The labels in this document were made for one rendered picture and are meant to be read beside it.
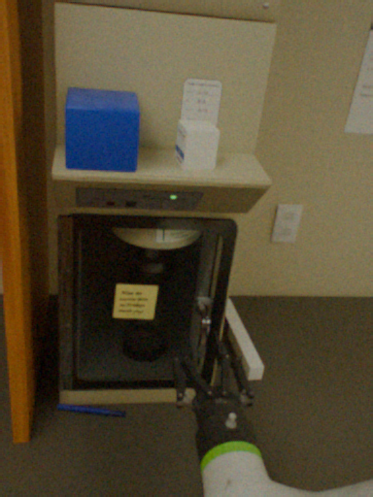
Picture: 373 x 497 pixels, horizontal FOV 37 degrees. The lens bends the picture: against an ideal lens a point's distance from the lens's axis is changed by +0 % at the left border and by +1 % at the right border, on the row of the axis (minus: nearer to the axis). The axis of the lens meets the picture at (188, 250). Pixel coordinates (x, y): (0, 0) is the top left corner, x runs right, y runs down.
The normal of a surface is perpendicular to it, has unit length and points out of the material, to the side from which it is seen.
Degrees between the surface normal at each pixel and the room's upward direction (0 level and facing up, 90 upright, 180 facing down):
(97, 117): 90
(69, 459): 0
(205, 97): 90
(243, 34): 90
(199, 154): 90
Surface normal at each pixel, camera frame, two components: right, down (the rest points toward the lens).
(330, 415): 0.11, -0.86
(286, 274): 0.14, 0.51
